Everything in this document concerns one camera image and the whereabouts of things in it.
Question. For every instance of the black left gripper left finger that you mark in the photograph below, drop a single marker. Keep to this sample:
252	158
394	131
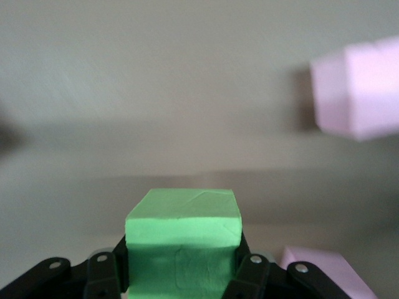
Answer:
62	283

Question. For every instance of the green foam block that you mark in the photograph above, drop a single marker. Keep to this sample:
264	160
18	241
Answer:
184	230

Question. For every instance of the pink foam block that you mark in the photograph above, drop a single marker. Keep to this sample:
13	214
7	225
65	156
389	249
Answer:
361	90
311	255

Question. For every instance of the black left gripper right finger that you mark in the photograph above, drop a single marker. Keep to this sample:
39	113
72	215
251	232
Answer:
280	283

